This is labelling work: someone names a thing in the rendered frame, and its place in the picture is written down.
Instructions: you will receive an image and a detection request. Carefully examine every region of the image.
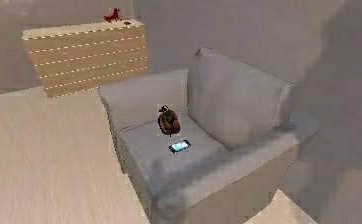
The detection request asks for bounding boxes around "grey armchair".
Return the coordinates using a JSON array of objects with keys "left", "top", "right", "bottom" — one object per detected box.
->
[{"left": 97, "top": 47, "right": 321, "bottom": 224}]

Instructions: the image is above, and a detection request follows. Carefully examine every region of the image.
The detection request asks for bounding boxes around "wooden chest of drawers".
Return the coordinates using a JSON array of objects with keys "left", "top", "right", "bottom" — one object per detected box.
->
[{"left": 21, "top": 18, "right": 149, "bottom": 99}]

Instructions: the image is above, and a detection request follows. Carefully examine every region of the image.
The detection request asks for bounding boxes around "red animal figurine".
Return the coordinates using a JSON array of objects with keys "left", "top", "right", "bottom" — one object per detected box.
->
[{"left": 103, "top": 7, "right": 122, "bottom": 24}]

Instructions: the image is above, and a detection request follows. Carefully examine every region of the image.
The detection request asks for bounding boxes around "black smartphone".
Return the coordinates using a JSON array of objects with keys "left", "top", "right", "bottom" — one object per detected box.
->
[{"left": 168, "top": 139, "right": 192, "bottom": 154}]

